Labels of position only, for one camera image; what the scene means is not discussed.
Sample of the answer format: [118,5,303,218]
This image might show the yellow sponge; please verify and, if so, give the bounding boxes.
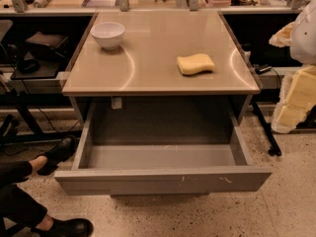
[177,53,215,76]

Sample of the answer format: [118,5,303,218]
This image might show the black shoe lower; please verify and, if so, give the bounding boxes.
[32,218,94,237]

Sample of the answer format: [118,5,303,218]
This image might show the black trouser leg upper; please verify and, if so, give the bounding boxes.
[0,161,33,188]

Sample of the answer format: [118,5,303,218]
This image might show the grey cabinet with counter top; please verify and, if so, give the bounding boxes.
[61,9,262,126]

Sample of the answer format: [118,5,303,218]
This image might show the black shoe upper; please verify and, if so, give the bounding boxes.
[38,135,78,176]

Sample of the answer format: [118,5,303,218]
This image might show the small black device right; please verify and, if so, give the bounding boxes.
[254,64,272,75]

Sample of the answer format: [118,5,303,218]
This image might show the white ceramic bowl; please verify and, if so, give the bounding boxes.
[90,22,125,49]

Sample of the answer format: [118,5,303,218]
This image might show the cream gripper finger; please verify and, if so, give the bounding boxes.
[269,22,293,47]
[271,65,316,133]

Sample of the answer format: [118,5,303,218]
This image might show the grey open top drawer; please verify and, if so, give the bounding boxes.
[55,103,272,196]

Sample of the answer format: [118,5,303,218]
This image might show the dark box on shelf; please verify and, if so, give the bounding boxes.
[25,32,69,62]

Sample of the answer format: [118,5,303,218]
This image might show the black stand leg right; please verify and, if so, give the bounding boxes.
[252,102,282,156]

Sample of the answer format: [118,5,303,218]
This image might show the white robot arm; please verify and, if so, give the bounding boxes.
[269,0,316,133]

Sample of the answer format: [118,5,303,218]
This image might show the black shoe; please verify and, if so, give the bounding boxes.
[32,218,94,237]
[38,135,78,176]

